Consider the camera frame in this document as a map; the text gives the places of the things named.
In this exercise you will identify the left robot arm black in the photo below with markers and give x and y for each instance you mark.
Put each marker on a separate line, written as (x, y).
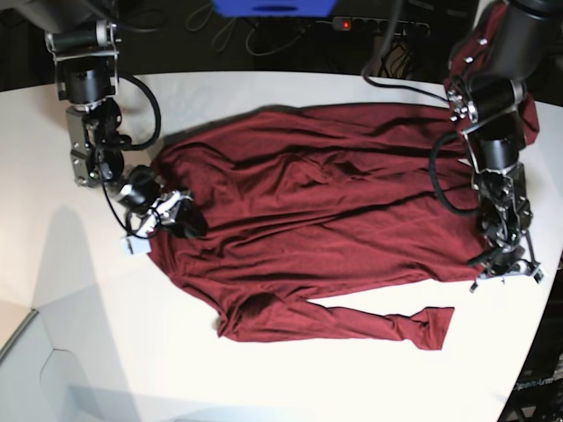
(494, 115)

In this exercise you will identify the black power strip red light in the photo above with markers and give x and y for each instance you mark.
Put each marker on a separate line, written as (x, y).
(378, 27)

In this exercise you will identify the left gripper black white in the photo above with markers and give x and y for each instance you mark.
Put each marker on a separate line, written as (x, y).
(502, 265)

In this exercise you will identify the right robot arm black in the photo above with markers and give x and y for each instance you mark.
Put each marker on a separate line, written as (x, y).
(82, 38)

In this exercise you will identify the blue box at table back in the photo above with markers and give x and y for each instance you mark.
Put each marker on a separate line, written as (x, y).
(273, 8)

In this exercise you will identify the dark red long-sleeve t-shirt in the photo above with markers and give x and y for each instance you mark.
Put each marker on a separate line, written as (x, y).
(308, 203)

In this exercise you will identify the black OpenArm labelled case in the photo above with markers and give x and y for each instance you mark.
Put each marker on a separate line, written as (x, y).
(537, 394)

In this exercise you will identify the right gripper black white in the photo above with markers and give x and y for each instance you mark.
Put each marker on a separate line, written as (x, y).
(149, 208)

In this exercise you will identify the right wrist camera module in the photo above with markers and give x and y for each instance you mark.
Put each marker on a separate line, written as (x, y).
(133, 246)

